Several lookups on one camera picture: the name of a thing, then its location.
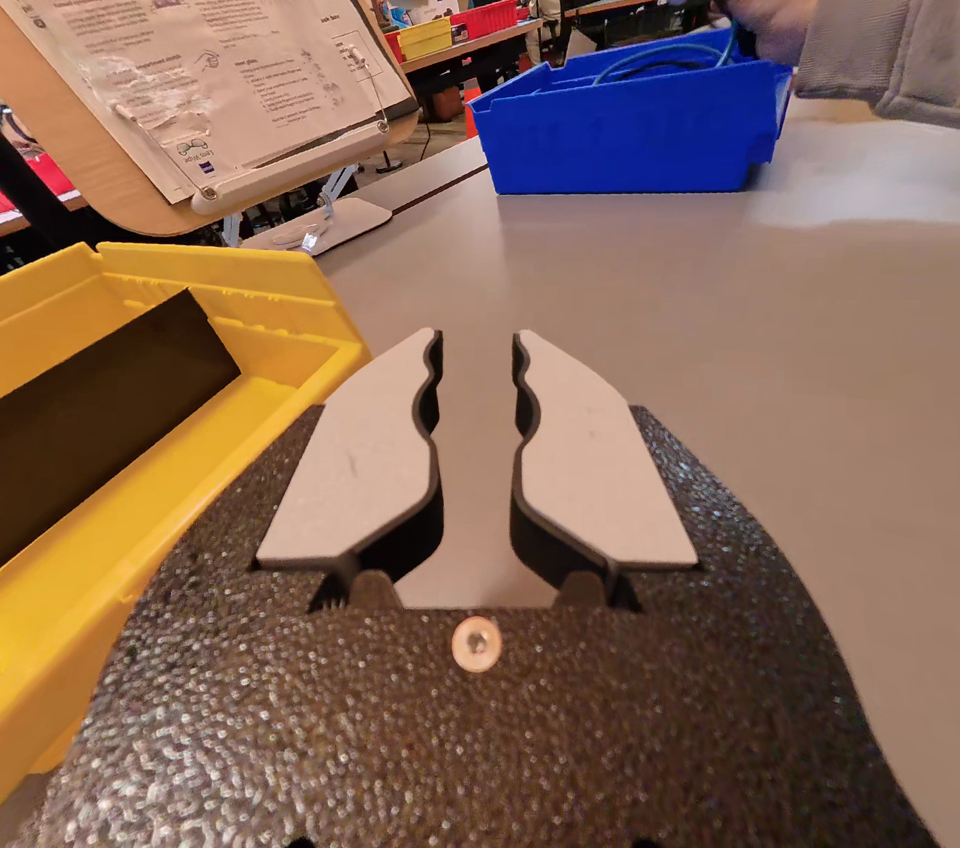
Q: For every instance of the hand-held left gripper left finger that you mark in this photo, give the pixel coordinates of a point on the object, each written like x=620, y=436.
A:
x=352, y=458

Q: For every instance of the person's right hand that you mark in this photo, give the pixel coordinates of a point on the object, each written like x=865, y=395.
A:
x=772, y=8

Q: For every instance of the yellow plastic bin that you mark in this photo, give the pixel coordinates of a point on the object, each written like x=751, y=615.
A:
x=75, y=638
x=424, y=38

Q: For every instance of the instruction sheet on stand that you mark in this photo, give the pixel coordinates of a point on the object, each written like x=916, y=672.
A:
x=97, y=188

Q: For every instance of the black bin divider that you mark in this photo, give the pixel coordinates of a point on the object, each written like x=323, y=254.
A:
x=97, y=413

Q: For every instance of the printed instruction sheet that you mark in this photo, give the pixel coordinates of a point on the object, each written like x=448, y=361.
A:
x=187, y=23

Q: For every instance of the orange traffic cone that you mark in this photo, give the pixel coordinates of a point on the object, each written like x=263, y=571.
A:
x=471, y=95

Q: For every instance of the red plastic bin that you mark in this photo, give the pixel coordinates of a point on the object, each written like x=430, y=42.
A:
x=487, y=20
x=394, y=46

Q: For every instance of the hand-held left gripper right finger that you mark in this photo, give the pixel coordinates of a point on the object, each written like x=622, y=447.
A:
x=600, y=473

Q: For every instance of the blue plastic bin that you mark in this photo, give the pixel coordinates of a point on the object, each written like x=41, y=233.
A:
x=622, y=136

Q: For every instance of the grey desk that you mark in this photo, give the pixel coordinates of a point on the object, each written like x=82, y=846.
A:
x=675, y=338

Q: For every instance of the black metal pole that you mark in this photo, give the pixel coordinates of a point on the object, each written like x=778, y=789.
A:
x=30, y=188

